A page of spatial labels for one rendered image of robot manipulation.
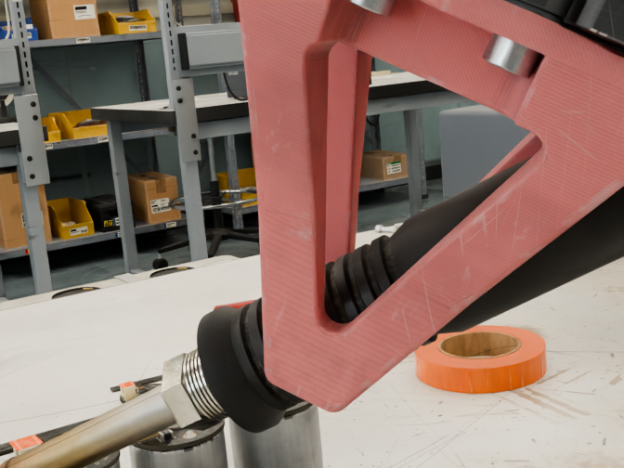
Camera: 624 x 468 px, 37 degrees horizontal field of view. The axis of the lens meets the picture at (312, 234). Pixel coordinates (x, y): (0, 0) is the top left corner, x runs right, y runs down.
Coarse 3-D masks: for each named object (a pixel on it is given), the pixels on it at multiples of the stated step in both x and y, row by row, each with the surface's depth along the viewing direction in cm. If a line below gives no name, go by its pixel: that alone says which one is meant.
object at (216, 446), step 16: (224, 432) 24; (192, 448) 23; (208, 448) 23; (224, 448) 24; (144, 464) 23; (160, 464) 22; (176, 464) 22; (192, 464) 23; (208, 464) 23; (224, 464) 23
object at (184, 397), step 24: (168, 360) 18; (192, 360) 17; (168, 384) 17; (192, 384) 17; (120, 408) 18; (144, 408) 18; (168, 408) 18; (192, 408) 17; (216, 408) 17; (72, 432) 19; (96, 432) 18; (120, 432) 18; (144, 432) 18; (24, 456) 19; (48, 456) 19; (72, 456) 18; (96, 456) 18
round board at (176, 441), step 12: (168, 432) 23; (180, 432) 23; (204, 432) 23; (216, 432) 23; (132, 444) 23; (144, 444) 23; (156, 444) 22; (168, 444) 22; (180, 444) 22; (192, 444) 22
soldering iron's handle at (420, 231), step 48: (480, 192) 15; (384, 240) 16; (432, 240) 15; (576, 240) 15; (336, 288) 16; (384, 288) 16; (528, 288) 15; (240, 336) 17; (432, 336) 16; (240, 384) 17
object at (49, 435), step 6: (84, 420) 24; (66, 426) 24; (72, 426) 24; (42, 432) 24; (48, 432) 24; (54, 432) 24; (60, 432) 24; (42, 438) 23; (48, 438) 23; (0, 444) 23; (6, 444) 23; (0, 450) 23; (6, 450) 23; (12, 450) 23
